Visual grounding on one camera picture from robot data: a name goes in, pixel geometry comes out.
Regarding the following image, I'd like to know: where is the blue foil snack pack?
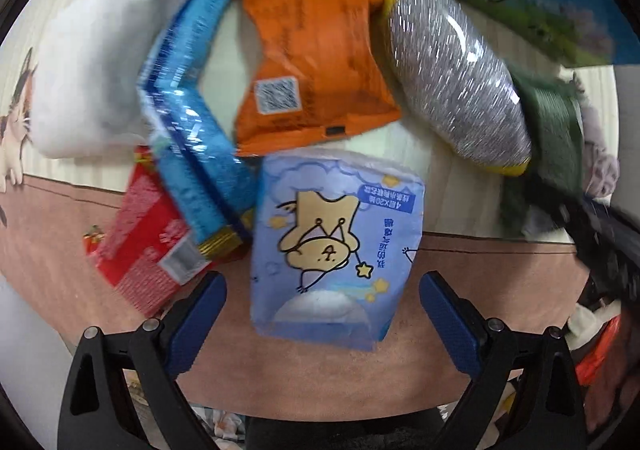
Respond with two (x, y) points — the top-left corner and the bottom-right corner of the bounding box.
(137, 0), (257, 260)

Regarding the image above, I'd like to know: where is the plush goose toy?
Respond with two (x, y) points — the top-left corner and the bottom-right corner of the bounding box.
(567, 300), (622, 337)

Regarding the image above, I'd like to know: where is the grey rolled cloth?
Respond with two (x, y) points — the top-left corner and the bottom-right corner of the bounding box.
(570, 72), (620, 199)

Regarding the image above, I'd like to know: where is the green snack bag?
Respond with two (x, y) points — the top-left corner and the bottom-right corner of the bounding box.
(499, 64), (584, 239)

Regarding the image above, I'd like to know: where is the orange snack bag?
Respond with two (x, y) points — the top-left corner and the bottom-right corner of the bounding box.
(234, 0), (400, 157)

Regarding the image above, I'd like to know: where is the orange red plastic bag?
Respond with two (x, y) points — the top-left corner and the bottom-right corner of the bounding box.
(575, 315), (620, 387)

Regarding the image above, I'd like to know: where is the blue cartoon tissue pack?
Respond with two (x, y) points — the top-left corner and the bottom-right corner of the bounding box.
(250, 147), (425, 352)

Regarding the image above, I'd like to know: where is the white soft pack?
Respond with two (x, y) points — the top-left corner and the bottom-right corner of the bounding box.
(30, 0), (181, 158)

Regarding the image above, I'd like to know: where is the red snack bag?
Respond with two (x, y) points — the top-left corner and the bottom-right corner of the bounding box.
(84, 147), (244, 317)

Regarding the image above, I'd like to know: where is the silver yellow scrubber pack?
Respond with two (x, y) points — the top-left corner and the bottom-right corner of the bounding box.
(383, 0), (532, 177)

